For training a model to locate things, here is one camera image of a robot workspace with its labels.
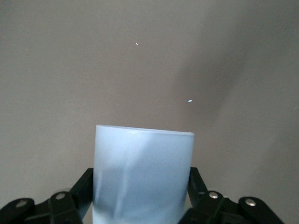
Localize light blue ceramic cup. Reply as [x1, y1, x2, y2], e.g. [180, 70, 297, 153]
[92, 125, 195, 224]

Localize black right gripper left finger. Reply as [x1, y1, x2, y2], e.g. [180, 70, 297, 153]
[0, 168, 94, 224]

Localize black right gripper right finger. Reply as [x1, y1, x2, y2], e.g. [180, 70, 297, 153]
[179, 167, 285, 224]

